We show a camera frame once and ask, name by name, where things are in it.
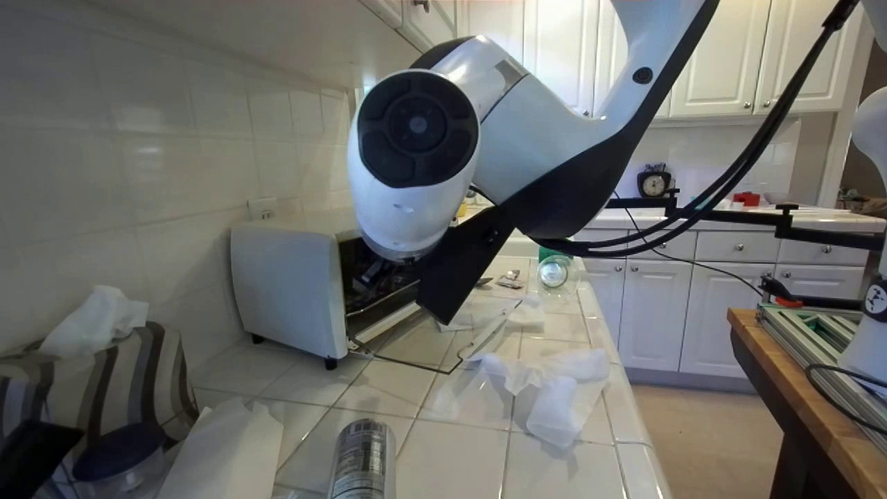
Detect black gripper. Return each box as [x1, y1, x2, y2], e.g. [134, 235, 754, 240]
[349, 252, 421, 299]

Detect glass oven door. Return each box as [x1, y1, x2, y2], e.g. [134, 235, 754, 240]
[352, 305, 507, 377]

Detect white toaster oven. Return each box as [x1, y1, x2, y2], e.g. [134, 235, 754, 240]
[227, 216, 431, 367]

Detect white cabinet above oven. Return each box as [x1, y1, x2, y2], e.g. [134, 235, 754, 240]
[356, 0, 465, 58]

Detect clear glass jar green band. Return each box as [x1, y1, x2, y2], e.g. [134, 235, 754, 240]
[536, 255, 573, 292]

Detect aluminium foil roll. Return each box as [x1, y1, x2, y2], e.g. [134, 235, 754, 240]
[325, 417, 400, 499]

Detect large crumpled white plastic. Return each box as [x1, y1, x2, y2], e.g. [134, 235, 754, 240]
[462, 348, 616, 454]

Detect white plastic bag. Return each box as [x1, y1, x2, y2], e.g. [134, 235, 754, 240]
[152, 396, 285, 499]

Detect striped fabric bag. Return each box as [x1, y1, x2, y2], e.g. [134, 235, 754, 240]
[0, 320, 202, 467]

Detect white base cabinets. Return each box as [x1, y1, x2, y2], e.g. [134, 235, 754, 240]
[576, 224, 875, 382]

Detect crumpled white paper towel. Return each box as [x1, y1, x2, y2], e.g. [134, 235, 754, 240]
[37, 284, 152, 364]

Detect small black clock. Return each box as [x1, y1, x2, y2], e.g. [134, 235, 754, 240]
[636, 162, 677, 202]

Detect dark blue cap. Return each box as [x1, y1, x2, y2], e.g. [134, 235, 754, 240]
[70, 423, 181, 486]

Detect black fabric item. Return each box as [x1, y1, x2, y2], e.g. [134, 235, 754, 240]
[0, 420, 86, 499]

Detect orange black clamp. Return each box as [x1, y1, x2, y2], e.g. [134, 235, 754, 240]
[759, 272, 806, 314]

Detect wooden side table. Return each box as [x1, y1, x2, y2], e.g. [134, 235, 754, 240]
[754, 299, 887, 431]

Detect thin black camera cable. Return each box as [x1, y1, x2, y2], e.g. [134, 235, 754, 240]
[622, 205, 770, 299]

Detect black camera boom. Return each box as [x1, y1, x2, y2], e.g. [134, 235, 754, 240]
[608, 191, 887, 252]

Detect white wall cabinets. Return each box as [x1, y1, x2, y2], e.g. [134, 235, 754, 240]
[456, 0, 855, 125]

